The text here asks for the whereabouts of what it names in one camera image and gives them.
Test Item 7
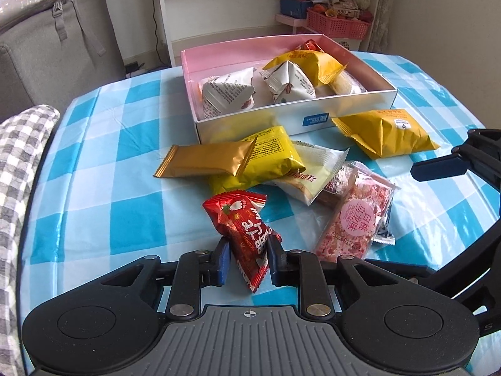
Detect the blue checked tablecloth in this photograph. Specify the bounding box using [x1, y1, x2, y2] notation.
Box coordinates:
[21, 49, 501, 376]

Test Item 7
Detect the pink plastic basket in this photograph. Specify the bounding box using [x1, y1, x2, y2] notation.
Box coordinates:
[306, 9, 372, 40]

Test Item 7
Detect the grey checked cushion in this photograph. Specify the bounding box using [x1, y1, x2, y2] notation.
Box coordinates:
[0, 105, 61, 361]

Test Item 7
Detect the patterned small box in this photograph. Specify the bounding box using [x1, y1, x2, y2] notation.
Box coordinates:
[327, 0, 361, 18]

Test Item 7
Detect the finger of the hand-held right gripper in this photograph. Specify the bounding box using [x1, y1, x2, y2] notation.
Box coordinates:
[366, 227, 501, 307]
[410, 128, 501, 183]

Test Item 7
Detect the orange-yellow snack packet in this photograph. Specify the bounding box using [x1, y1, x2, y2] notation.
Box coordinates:
[332, 109, 442, 160]
[262, 49, 348, 87]

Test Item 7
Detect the white triangular snack packet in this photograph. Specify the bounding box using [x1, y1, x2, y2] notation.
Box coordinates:
[201, 66, 258, 120]
[261, 60, 317, 106]

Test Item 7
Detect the grey sofa chair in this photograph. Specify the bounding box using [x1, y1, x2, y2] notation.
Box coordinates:
[0, 0, 127, 87]

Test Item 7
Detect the white patterned container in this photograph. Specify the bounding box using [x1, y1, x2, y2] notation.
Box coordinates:
[333, 37, 363, 52]

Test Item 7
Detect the gold bar packet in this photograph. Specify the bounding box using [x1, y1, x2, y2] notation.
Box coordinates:
[153, 138, 259, 180]

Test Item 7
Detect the pink clear cereal bar packet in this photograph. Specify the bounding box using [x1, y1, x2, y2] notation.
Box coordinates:
[314, 163, 400, 261]

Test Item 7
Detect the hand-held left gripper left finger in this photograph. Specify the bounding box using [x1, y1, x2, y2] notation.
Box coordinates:
[100, 238, 231, 320]

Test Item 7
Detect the red snack packet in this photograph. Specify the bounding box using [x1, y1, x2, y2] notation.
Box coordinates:
[295, 39, 326, 54]
[202, 190, 283, 294]

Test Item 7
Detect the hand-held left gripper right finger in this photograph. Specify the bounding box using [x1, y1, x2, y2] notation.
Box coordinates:
[267, 239, 397, 320]

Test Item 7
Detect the pale pink small rack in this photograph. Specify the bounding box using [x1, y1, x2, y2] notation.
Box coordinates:
[276, 13, 310, 34]

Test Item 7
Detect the grey sofa cushion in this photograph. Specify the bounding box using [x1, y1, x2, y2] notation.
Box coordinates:
[0, 45, 79, 120]

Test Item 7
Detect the blue and white small packet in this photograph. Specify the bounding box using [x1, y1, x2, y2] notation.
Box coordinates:
[374, 204, 396, 245]

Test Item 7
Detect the white shelf unit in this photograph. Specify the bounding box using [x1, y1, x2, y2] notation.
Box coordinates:
[151, 0, 392, 68]

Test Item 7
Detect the blue box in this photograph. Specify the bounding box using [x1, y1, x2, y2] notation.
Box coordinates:
[280, 0, 314, 19]

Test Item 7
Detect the pale yellow biscuit packet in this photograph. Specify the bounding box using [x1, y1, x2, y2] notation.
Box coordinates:
[273, 141, 350, 207]

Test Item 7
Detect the lemon yellow snack packet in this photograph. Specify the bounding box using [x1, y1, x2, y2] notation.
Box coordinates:
[207, 125, 307, 196]

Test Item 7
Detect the pink cardboard box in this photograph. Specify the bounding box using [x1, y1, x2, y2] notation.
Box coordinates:
[181, 33, 399, 145]

